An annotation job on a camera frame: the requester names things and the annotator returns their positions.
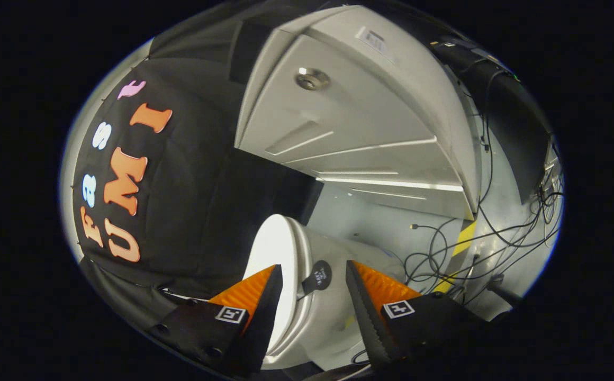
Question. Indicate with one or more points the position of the white toilet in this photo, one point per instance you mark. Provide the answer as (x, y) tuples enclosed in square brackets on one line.
[(339, 312)]

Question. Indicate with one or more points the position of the black round lid tab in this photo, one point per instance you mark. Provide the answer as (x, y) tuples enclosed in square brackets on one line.
[(318, 275)]

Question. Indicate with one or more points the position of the white toilet lid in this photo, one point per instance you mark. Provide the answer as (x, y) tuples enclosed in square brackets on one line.
[(272, 254)]

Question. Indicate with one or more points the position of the black backdrop cloth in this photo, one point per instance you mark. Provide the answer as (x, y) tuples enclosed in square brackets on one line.
[(190, 174)]

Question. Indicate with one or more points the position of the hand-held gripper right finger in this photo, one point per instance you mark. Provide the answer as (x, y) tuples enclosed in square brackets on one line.
[(365, 317)]

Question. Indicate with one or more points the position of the round metal drain fitting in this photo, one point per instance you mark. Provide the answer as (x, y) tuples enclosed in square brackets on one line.
[(312, 79)]

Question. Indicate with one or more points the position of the yellow floor tape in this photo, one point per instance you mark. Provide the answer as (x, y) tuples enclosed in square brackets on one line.
[(463, 243)]

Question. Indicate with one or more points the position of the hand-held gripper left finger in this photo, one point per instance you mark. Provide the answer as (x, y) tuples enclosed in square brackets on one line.
[(264, 323)]

